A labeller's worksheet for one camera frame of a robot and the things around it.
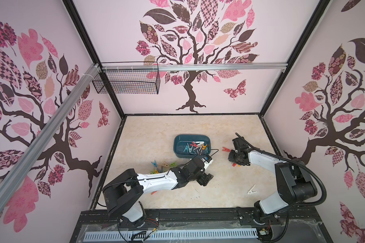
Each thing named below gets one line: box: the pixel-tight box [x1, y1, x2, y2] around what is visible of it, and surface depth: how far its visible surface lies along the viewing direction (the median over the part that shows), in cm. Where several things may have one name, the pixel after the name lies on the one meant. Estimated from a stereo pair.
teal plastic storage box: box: [173, 134, 212, 159], surface depth 102 cm
